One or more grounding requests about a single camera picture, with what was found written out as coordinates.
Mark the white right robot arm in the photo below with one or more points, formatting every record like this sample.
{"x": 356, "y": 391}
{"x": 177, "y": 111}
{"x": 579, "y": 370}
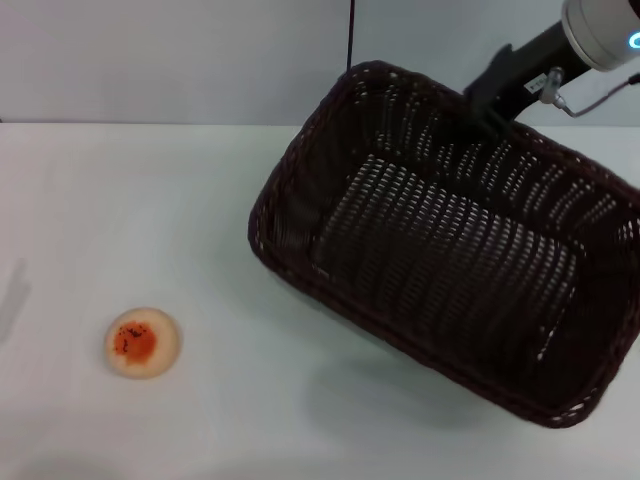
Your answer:
{"x": 602, "y": 30}

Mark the round bread with red jam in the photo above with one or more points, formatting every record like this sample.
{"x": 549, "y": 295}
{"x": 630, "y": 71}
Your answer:
{"x": 142, "y": 344}

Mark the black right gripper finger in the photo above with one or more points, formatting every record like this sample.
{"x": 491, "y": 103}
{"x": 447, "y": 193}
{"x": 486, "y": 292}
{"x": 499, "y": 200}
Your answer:
{"x": 484, "y": 117}

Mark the dark brown woven basket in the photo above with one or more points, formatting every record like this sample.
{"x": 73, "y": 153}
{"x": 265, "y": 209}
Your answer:
{"x": 450, "y": 260}

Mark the black vertical wall strip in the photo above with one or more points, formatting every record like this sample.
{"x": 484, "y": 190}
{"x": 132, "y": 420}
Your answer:
{"x": 350, "y": 30}

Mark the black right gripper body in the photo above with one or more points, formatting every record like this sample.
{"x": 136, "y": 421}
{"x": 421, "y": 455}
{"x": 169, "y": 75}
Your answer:
{"x": 530, "y": 65}

